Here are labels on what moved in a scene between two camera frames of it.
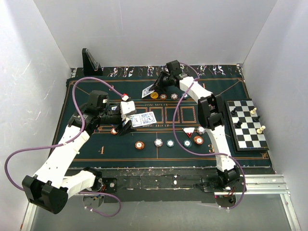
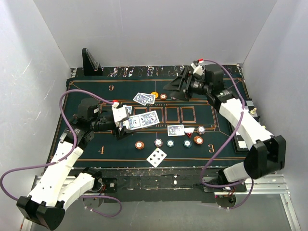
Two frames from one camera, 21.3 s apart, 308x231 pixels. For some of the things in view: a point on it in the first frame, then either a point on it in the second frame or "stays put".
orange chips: x=198 y=140 stays put
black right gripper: x=158 y=85 -> x=176 y=84
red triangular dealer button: x=189 y=131 stays put
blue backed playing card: x=146 y=91 -> x=141 y=98
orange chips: x=163 y=96 stays put
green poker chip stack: x=170 y=143 stays put
